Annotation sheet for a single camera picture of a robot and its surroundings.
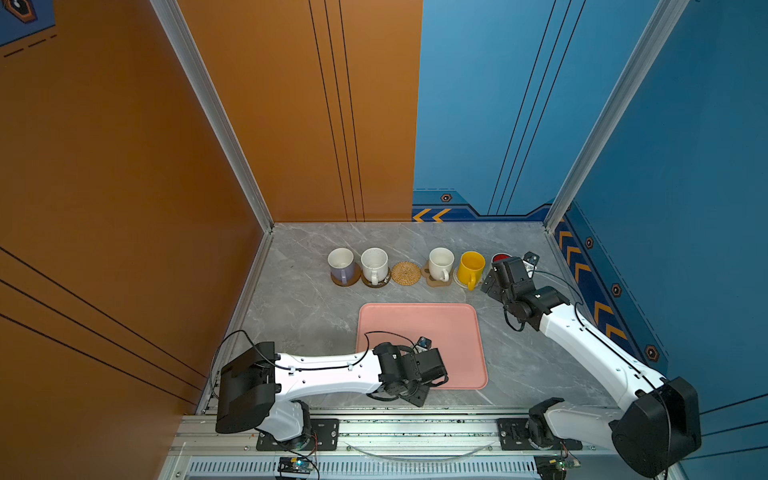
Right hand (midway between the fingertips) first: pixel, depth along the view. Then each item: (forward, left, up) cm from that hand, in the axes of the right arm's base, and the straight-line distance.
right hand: (498, 286), depth 84 cm
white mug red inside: (+17, -6, -7) cm, 20 cm away
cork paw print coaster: (+11, +16, -15) cm, 24 cm away
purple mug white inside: (+15, +48, -9) cm, 51 cm away
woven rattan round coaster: (+15, +26, -14) cm, 33 cm away
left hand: (-25, +23, -9) cm, 35 cm away
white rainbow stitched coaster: (+12, +8, -14) cm, 20 cm away
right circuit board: (-40, -8, -16) cm, 44 cm away
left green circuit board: (-40, +54, -16) cm, 69 cm away
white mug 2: (+17, +14, -9) cm, 24 cm away
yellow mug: (+11, +5, -6) cm, 14 cm away
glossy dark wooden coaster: (+9, +35, -12) cm, 38 cm away
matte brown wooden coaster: (+13, +43, -12) cm, 47 cm away
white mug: (+17, +37, -9) cm, 41 cm away
